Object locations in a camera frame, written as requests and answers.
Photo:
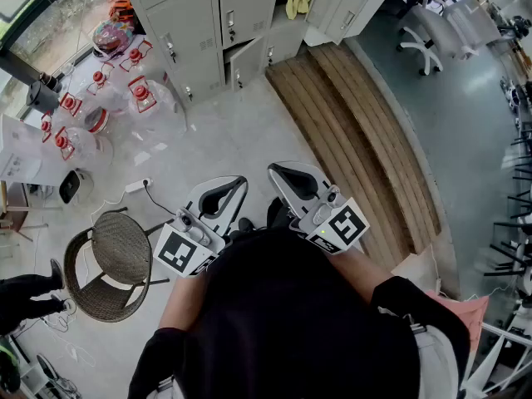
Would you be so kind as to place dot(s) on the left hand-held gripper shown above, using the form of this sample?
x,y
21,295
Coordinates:
x,y
178,249

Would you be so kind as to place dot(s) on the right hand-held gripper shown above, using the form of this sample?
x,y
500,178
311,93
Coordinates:
x,y
345,223

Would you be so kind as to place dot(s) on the grey metal locker cabinet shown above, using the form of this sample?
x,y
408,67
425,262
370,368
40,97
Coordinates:
x,y
183,23

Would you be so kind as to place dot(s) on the person's right forearm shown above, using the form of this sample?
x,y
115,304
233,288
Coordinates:
x,y
357,272

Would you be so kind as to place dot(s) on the person's left forearm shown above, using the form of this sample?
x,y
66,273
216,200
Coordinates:
x,y
183,301

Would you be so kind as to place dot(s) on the wooden plank platform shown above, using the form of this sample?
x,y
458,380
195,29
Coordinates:
x,y
353,139

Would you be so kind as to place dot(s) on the white power strip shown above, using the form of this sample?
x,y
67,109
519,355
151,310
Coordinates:
x,y
135,186

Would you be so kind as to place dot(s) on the brown wicker chair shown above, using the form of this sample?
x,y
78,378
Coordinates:
x,y
120,243

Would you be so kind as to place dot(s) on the cluster of clear water jugs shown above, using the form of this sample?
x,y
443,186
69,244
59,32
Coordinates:
x,y
145,110

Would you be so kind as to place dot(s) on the person in black shirt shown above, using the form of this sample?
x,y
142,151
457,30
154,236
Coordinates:
x,y
291,314

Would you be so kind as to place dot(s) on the small white black heater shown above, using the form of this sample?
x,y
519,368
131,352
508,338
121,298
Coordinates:
x,y
70,187

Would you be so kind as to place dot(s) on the colourful patterned helmet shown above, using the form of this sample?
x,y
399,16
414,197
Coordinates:
x,y
110,35

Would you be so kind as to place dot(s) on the brown wooden stool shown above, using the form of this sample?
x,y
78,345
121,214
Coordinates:
x,y
16,200

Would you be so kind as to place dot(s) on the white sign board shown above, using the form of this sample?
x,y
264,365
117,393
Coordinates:
x,y
21,152

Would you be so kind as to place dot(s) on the pink cloth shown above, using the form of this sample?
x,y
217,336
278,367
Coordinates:
x,y
469,314

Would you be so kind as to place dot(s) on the black cylindrical bin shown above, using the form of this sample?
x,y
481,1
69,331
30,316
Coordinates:
x,y
39,96

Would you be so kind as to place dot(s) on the white grey office chair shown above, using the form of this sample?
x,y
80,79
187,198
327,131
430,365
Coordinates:
x,y
432,27

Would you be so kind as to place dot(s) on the light grey backpack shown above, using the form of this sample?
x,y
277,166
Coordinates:
x,y
436,360

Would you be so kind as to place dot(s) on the orange striped bag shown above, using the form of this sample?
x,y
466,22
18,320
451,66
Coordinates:
x,y
121,10

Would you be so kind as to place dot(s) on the small white wheeled device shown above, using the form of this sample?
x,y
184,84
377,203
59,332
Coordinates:
x,y
513,96

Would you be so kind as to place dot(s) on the large glass window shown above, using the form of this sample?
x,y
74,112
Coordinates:
x,y
62,19

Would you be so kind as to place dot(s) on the white metal frame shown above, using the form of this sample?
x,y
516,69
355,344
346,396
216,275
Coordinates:
x,y
490,360

